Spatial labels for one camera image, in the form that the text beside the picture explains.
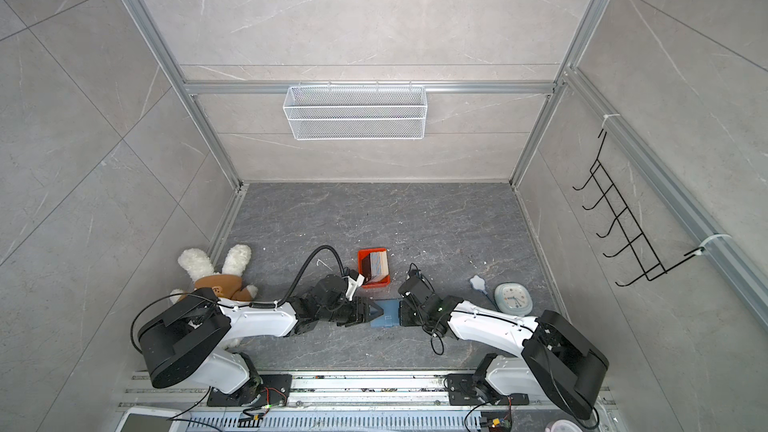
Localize blue leather card holder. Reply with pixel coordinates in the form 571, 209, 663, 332
376, 299, 400, 328

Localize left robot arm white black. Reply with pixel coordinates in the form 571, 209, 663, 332
136, 275, 384, 394

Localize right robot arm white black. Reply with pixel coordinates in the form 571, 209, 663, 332
398, 272, 609, 425

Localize stack of credit cards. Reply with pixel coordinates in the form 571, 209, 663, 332
368, 250, 389, 283

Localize red plastic tray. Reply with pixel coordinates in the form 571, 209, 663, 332
357, 248, 391, 289

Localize blue toy figure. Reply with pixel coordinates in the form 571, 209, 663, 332
469, 275, 487, 295

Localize round mint alarm clock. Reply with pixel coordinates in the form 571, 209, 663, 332
494, 282, 533, 317

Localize white plush bunny toy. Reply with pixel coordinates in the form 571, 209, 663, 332
177, 244, 258, 302

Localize white tablet device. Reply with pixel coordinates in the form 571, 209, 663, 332
115, 406, 182, 432

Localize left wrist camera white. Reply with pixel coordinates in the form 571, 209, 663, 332
344, 273, 365, 301

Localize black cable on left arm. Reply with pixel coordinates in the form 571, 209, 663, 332
129, 244, 349, 354

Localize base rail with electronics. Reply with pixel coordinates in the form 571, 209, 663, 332
117, 370, 568, 431

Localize white wire mesh basket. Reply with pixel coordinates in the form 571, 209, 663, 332
283, 85, 428, 141

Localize black wire hook rack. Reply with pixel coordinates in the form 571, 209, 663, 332
572, 129, 706, 288

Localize aluminium frame rails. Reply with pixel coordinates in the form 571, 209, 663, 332
121, 0, 767, 325

